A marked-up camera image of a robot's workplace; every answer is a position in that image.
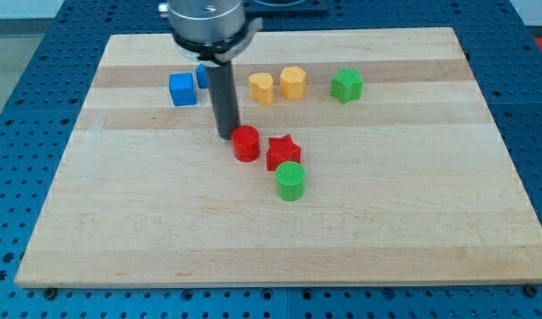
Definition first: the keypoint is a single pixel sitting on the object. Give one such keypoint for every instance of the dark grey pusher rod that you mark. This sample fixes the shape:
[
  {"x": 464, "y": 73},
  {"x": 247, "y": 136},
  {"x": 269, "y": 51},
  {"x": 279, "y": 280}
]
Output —
[{"x": 222, "y": 90}]

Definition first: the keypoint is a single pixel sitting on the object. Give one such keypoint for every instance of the green cylinder block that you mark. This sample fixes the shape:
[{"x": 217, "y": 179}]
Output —
[{"x": 290, "y": 178}]

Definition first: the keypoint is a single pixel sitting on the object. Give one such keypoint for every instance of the blue block behind rod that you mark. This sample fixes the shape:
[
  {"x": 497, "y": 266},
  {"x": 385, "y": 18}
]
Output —
[{"x": 201, "y": 75}]

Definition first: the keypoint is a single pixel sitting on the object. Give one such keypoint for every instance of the blue cube block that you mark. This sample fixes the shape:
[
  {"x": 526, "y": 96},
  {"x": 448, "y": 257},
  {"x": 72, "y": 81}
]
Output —
[{"x": 182, "y": 89}]

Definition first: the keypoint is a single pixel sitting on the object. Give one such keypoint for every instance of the yellow heart block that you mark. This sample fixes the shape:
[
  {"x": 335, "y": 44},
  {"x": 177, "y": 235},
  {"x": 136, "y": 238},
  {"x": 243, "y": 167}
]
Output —
[{"x": 261, "y": 87}]

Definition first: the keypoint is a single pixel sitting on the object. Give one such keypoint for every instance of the red cylinder block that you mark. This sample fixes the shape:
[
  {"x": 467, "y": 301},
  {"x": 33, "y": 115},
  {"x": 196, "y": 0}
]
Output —
[{"x": 245, "y": 140}]

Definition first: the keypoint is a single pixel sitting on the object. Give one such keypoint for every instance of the yellow hexagon block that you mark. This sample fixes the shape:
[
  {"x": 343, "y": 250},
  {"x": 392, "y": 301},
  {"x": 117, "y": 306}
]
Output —
[{"x": 293, "y": 82}]

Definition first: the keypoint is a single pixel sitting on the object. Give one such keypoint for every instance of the red star block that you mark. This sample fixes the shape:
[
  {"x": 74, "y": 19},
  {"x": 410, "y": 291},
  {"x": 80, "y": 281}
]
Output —
[{"x": 282, "y": 149}]

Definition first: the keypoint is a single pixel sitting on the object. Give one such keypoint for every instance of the green star block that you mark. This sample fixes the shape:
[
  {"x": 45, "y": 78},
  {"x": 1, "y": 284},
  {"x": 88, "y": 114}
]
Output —
[{"x": 346, "y": 85}]

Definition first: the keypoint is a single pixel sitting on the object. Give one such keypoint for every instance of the wooden board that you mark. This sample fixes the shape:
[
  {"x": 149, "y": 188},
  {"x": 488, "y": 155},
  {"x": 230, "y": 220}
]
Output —
[{"x": 410, "y": 185}]

